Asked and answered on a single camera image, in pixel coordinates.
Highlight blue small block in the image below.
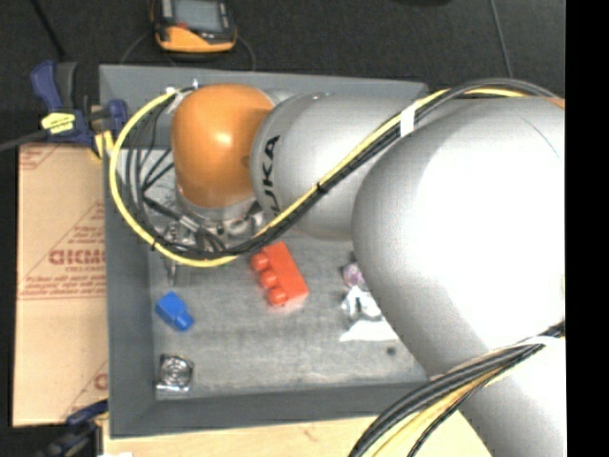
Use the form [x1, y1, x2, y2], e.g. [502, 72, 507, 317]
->
[154, 290, 196, 333]

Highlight red toy brick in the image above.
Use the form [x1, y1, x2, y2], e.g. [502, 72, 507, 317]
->
[249, 241, 311, 309]

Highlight grey metal bin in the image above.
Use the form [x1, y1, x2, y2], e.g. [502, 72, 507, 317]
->
[98, 63, 432, 438]

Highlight brown cardboard board red print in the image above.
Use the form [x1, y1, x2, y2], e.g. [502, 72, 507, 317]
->
[11, 142, 110, 428]

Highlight pink and clear small thing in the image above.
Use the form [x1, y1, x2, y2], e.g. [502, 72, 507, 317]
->
[339, 262, 366, 289]

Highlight white and clear plastic thing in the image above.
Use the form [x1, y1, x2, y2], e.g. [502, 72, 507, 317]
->
[338, 286, 401, 344]

